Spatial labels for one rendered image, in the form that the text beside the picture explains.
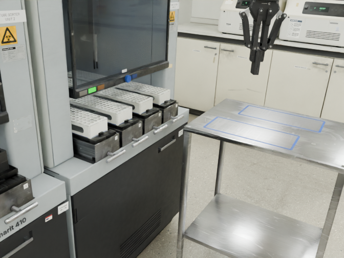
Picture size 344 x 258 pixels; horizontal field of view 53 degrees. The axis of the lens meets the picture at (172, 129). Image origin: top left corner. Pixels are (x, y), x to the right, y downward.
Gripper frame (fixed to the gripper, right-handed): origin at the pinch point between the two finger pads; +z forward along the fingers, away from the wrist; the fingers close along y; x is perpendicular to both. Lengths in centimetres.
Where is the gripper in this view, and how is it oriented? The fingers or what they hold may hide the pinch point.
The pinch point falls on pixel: (256, 61)
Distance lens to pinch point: 102.4
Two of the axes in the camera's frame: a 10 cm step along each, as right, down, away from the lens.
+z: -0.5, 9.2, 4.0
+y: 9.9, 0.0, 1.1
